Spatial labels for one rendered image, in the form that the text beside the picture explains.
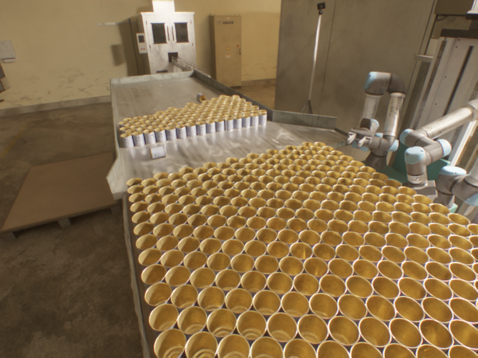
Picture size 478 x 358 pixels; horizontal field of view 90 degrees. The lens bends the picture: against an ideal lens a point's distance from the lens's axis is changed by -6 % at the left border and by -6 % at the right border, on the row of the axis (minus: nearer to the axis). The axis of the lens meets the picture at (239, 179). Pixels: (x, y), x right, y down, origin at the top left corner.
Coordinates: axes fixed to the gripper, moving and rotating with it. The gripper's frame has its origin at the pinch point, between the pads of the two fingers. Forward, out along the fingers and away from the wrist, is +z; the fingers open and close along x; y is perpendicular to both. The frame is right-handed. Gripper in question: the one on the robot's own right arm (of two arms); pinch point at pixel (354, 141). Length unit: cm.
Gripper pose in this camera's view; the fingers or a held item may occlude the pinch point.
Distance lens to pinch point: 154.2
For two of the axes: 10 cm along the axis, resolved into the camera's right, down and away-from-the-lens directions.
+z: -6.7, 4.5, -5.9
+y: 0.6, 8.3, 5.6
